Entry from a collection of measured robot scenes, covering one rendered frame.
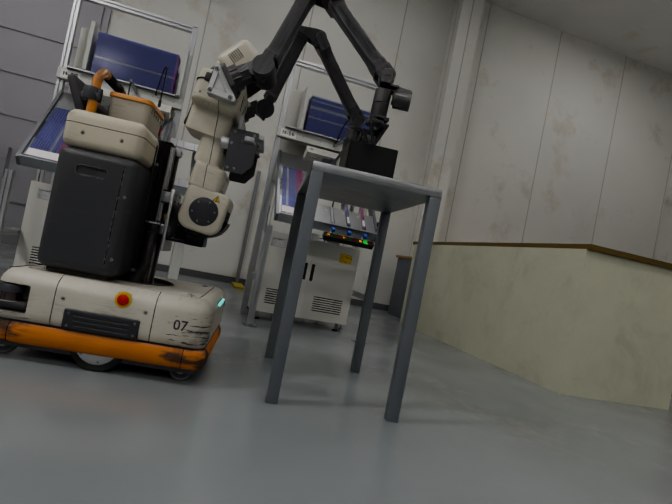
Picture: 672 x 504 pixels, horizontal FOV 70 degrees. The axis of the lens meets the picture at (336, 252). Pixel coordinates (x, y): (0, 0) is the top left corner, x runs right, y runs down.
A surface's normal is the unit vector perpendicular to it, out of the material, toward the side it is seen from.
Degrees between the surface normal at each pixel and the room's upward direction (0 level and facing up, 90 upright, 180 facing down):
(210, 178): 90
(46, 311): 90
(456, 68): 90
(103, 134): 90
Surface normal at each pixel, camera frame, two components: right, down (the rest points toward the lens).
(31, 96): 0.27, 0.03
